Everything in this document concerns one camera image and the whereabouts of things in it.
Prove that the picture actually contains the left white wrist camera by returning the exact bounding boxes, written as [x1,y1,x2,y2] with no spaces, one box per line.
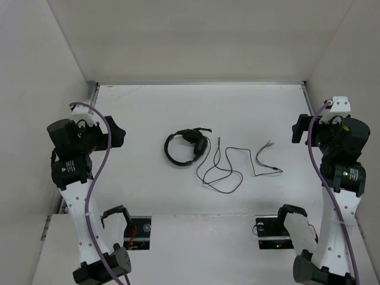
[70,102,96,126]

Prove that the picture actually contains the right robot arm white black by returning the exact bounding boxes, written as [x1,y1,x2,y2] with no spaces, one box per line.
[275,115,371,284]

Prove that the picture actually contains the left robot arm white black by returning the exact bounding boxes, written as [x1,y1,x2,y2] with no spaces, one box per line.
[47,116,133,284]

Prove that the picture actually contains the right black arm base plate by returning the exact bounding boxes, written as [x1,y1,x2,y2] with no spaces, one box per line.
[252,215,294,250]

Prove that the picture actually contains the black headphones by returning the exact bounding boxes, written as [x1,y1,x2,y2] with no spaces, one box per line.
[164,127,212,167]

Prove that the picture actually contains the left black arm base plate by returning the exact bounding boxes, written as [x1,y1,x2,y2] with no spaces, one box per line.
[123,216,151,251]

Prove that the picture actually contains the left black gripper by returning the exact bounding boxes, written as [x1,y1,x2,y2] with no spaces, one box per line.
[72,115,125,153]

